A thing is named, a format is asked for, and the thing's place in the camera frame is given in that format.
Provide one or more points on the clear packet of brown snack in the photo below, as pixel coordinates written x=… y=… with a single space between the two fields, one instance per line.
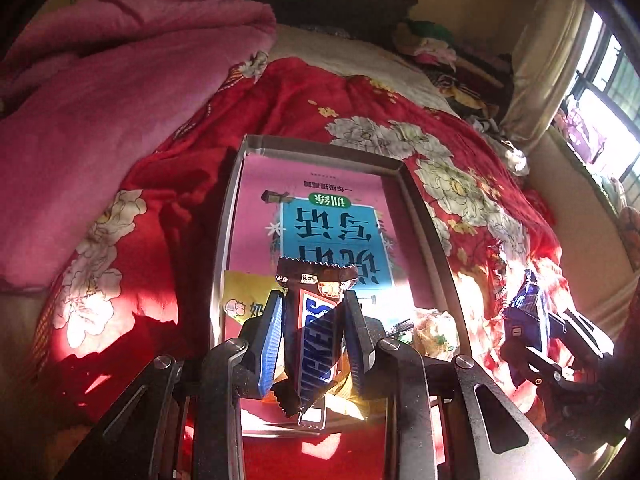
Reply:
x=435 y=335

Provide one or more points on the dark wooden headboard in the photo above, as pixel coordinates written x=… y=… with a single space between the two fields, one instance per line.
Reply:
x=300 y=5

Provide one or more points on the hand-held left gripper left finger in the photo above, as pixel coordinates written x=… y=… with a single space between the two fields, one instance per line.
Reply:
x=267 y=345

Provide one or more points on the pile of clothes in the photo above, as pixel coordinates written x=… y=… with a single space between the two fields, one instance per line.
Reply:
x=450 y=60

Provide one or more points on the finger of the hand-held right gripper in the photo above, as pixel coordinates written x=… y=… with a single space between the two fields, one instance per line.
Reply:
x=537 y=370
x=580 y=342

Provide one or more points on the barred window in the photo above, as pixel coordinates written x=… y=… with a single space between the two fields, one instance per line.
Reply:
x=610 y=90

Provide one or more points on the cream curtain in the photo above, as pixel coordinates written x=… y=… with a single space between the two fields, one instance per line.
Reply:
x=545 y=55

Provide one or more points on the white bed sheet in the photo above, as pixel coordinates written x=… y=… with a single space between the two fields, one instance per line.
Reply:
x=350 y=55

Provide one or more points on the grey cardboard box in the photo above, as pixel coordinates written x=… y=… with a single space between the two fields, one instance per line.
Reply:
x=225 y=220

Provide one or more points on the orange patterned cushion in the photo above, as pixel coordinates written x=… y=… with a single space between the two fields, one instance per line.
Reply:
x=631 y=232

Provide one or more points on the red floral blanket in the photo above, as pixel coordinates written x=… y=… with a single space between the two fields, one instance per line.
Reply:
x=150 y=280

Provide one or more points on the pink blanket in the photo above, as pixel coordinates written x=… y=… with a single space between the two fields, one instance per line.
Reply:
x=100 y=125

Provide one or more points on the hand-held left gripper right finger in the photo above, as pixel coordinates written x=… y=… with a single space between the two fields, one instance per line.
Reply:
x=357 y=350

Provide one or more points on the yellow-green cartoon snack packet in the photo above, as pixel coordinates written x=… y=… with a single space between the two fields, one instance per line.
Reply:
x=240 y=302

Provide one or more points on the blue snack packet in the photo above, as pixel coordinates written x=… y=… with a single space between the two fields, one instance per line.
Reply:
x=525 y=305

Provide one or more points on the purple hanging cloth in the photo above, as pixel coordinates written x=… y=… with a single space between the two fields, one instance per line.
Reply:
x=582 y=132

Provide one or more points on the brown chocolate bar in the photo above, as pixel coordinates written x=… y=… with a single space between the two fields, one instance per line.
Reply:
x=315 y=340

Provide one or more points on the pink and blue book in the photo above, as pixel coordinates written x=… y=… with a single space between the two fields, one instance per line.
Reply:
x=320 y=230

